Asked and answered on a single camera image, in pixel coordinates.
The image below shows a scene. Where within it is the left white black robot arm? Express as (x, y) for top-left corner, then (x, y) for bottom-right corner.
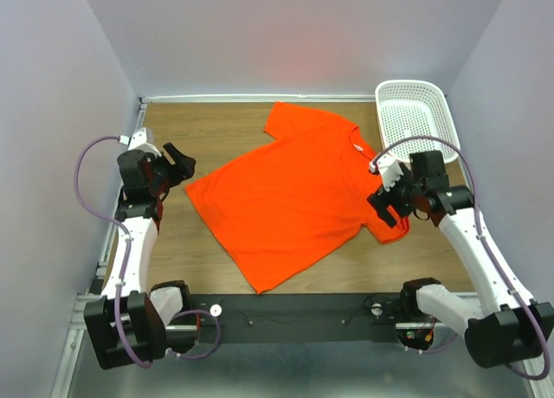
(84, 143), (196, 369)

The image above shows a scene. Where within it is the orange t shirt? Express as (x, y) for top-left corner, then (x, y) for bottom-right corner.
(185, 102), (410, 293)

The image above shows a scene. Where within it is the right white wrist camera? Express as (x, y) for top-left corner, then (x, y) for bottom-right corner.
(369, 153), (412, 192)

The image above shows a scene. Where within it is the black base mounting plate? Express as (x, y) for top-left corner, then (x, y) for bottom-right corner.
(185, 292), (438, 343)

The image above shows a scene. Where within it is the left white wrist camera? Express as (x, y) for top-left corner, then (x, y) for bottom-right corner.
(118, 127), (162, 157)

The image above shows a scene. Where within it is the aluminium frame rail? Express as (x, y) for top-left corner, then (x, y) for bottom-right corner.
(69, 293), (100, 330)

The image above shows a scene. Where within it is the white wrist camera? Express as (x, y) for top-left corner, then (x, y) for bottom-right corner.
(369, 153), (412, 192)
(118, 127), (162, 157)

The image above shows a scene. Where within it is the white perforated plastic basket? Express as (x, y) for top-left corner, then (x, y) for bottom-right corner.
(375, 80), (460, 164)

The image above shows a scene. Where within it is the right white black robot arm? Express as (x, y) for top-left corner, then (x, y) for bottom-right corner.
(368, 151), (553, 369)

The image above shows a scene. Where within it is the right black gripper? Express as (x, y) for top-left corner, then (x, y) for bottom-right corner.
(365, 163), (423, 228)

